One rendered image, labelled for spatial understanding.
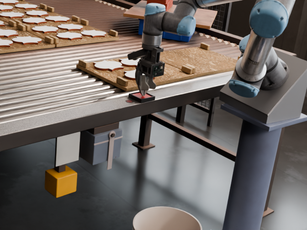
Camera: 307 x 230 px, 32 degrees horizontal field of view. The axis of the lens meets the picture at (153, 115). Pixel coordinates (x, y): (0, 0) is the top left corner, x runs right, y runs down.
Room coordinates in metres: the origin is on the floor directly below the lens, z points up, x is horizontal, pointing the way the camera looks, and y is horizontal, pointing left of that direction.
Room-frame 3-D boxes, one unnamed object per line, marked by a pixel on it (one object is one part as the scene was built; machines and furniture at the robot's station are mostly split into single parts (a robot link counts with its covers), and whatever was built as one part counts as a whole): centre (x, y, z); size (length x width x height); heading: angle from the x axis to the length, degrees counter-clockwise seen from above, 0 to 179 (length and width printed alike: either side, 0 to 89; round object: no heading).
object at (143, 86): (1.98, 0.05, 0.98); 0.06 x 0.03 x 0.09; 46
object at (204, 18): (3.25, -0.05, 1.03); 0.50 x 0.50 x 0.02; 82
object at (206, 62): (2.62, -0.19, 0.93); 0.41 x 0.35 x 0.02; 134
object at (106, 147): (1.86, 0.19, 0.77); 0.14 x 0.11 x 0.18; 136
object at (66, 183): (1.73, 0.31, 0.74); 0.09 x 0.08 x 0.24; 136
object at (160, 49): (1.99, 0.03, 1.08); 0.09 x 0.08 x 0.12; 46
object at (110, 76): (2.33, 0.10, 0.93); 0.41 x 0.35 x 0.02; 136
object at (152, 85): (2.01, 0.03, 0.98); 0.06 x 0.03 x 0.09; 46
